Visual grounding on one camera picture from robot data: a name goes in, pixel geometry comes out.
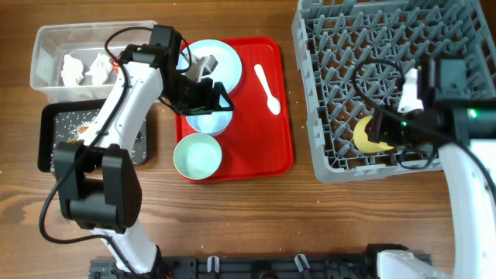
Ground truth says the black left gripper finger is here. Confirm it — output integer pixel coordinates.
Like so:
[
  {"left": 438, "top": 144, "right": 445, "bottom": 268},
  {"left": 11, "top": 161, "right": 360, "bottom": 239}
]
[
  {"left": 211, "top": 82, "right": 234, "bottom": 113},
  {"left": 177, "top": 108, "right": 215, "bottom": 116}
]

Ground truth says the light blue bowl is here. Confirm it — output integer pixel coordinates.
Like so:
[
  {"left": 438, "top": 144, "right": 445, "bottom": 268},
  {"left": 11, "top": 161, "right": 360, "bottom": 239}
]
[{"left": 186, "top": 112, "right": 233, "bottom": 136}]

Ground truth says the mint green bowl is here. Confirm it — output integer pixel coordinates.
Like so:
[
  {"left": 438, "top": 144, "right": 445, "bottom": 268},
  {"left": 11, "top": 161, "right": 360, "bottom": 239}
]
[{"left": 174, "top": 133, "right": 222, "bottom": 181}]

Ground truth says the yellow plastic cup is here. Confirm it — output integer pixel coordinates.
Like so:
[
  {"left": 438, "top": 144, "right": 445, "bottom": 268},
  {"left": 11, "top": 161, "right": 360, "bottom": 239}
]
[{"left": 353, "top": 115, "right": 394, "bottom": 153}]

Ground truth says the white tissue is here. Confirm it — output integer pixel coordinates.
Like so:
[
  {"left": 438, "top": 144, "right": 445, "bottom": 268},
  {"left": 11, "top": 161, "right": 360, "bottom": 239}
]
[
  {"left": 85, "top": 53, "right": 113, "bottom": 86},
  {"left": 60, "top": 54, "right": 84, "bottom": 87}
]

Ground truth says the orange carrot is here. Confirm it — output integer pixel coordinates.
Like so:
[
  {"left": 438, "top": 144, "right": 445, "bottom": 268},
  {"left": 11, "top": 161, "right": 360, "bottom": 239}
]
[{"left": 68, "top": 126, "right": 88, "bottom": 143}]

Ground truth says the white rice pile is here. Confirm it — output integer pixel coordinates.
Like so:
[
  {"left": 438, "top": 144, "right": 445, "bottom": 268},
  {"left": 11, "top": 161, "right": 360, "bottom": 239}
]
[{"left": 50, "top": 109, "right": 148, "bottom": 168}]

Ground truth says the red snack wrapper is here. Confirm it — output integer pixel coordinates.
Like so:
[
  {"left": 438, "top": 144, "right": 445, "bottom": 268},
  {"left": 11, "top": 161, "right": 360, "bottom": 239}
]
[{"left": 109, "top": 57, "right": 120, "bottom": 75}]

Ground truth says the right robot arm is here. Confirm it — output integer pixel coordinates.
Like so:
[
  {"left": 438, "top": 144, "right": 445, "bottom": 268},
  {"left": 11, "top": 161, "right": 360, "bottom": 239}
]
[{"left": 350, "top": 55, "right": 495, "bottom": 278}]

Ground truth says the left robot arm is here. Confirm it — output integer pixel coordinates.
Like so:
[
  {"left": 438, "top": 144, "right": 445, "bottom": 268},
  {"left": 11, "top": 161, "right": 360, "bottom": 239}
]
[{"left": 39, "top": 25, "right": 235, "bottom": 278}]

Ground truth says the grey dishwasher rack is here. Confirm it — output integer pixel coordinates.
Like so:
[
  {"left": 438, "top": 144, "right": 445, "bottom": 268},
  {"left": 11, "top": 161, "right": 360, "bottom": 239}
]
[{"left": 291, "top": 0, "right": 495, "bottom": 183}]

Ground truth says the black waste tray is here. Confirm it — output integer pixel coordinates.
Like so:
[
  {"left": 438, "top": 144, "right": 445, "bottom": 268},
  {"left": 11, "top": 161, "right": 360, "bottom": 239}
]
[{"left": 37, "top": 98, "right": 150, "bottom": 174}]

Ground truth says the light blue plate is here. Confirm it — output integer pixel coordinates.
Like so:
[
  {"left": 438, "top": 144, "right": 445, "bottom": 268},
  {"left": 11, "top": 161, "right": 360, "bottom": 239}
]
[{"left": 186, "top": 40, "right": 243, "bottom": 94}]

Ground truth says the white plastic spoon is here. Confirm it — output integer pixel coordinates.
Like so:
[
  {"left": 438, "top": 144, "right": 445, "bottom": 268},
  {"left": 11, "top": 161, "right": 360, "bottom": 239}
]
[{"left": 254, "top": 64, "right": 281, "bottom": 115}]

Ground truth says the red plastic tray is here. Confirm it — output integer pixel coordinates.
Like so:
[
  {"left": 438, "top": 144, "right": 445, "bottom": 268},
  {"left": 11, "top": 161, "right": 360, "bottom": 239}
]
[{"left": 175, "top": 37, "right": 294, "bottom": 183}]

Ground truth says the clear plastic bin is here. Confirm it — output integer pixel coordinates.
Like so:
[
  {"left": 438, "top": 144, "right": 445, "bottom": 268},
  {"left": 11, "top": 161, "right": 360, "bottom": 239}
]
[{"left": 30, "top": 20, "right": 156, "bottom": 103}]

